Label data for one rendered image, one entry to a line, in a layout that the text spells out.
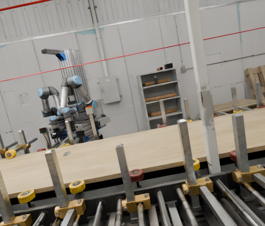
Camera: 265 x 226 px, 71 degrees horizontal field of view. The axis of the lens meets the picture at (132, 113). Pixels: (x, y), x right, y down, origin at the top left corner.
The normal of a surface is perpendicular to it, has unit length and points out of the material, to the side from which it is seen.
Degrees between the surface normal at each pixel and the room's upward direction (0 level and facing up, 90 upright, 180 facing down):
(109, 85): 90
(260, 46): 90
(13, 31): 90
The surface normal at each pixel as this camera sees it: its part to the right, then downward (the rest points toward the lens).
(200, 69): 0.01, 0.14
